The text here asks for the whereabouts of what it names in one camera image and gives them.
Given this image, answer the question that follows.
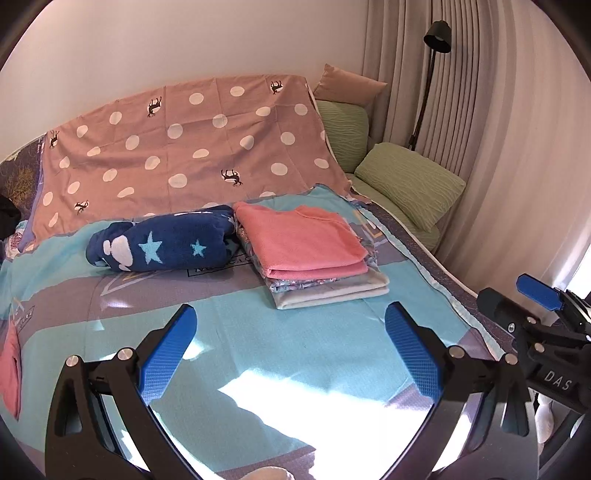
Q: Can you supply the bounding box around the white folded garment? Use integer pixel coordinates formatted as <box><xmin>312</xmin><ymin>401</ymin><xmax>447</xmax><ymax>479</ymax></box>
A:
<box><xmin>270</xmin><ymin>270</ymin><xmax>391</xmax><ymax>310</ymax></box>

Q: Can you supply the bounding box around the green square pillow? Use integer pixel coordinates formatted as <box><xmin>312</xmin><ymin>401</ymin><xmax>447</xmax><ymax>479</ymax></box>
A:
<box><xmin>316</xmin><ymin>100</ymin><xmax>370</xmax><ymax>175</ymax></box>

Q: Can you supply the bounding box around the green long pillow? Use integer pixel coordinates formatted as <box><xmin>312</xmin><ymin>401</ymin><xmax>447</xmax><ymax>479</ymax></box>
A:
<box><xmin>355</xmin><ymin>142</ymin><xmax>467</xmax><ymax>232</ymax></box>

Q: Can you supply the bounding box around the navy star print blanket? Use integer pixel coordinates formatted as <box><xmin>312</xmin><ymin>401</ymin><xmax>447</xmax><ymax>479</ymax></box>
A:
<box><xmin>86</xmin><ymin>205</ymin><xmax>241</xmax><ymax>272</ymax></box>

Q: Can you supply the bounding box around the tan pillow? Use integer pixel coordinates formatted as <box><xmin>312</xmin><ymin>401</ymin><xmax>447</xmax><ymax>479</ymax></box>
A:
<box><xmin>313</xmin><ymin>64</ymin><xmax>387</xmax><ymax>110</ymax></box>

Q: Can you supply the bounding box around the pink cloth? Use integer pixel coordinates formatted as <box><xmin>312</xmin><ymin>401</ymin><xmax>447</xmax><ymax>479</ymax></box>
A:
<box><xmin>0</xmin><ymin>318</ymin><xmax>23</xmax><ymax>419</ymax></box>

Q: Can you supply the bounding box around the grey tree print pillow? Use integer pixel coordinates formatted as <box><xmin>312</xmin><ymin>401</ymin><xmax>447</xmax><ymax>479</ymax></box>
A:
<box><xmin>0</xmin><ymin>134</ymin><xmax>47</xmax><ymax>205</ymax></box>

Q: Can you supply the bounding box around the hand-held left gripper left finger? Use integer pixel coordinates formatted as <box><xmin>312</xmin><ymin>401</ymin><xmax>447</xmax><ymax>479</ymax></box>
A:
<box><xmin>45</xmin><ymin>304</ymin><xmax>199</xmax><ymax>480</ymax></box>

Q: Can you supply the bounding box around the turquoise and grey bedspread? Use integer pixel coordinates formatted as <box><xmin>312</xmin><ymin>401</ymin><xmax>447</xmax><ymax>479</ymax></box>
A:
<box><xmin>0</xmin><ymin>185</ymin><xmax>522</xmax><ymax>480</ymax></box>

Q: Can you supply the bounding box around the black floor lamp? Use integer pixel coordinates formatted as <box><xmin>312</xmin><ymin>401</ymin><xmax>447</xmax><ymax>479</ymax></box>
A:
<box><xmin>407</xmin><ymin>20</ymin><xmax>452</xmax><ymax>152</ymax></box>

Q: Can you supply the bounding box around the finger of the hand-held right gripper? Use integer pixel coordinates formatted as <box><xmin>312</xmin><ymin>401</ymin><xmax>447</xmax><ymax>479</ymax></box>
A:
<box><xmin>516</xmin><ymin>274</ymin><xmax>591</xmax><ymax>324</ymax></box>

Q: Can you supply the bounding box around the beige curtain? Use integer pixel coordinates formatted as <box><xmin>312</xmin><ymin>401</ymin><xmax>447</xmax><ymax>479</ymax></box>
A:
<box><xmin>362</xmin><ymin>0</ymin><xmax>591</xmax><ymax>288</ymax></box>

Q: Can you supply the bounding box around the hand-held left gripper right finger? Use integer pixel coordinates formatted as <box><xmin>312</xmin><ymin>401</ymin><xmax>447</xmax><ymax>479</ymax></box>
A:
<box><xmin>385</xmin><ymin>302</ymin><xmax>539</xmax><ymax>480</ymax></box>

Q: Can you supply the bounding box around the blue floral folded garment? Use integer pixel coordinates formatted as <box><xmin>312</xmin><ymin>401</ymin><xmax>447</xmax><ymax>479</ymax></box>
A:
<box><xmin>233</xmin><ymin>217</ymin><xmax>382</xmax><ymax>294</ymax></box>

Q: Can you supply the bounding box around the dark clothes pile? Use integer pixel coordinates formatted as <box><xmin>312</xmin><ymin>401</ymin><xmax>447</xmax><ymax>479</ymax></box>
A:
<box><xmin>0</xmin><ymin>194</ymin><xmax>22</xmax><ymax>241</ymax></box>

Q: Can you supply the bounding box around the pink knit sweater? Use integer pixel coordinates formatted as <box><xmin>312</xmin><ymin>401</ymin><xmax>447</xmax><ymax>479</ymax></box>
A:
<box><xmin>233</xmin><ymin>202</ymin><xmax>369</xmax><ymax>279</ymax></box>

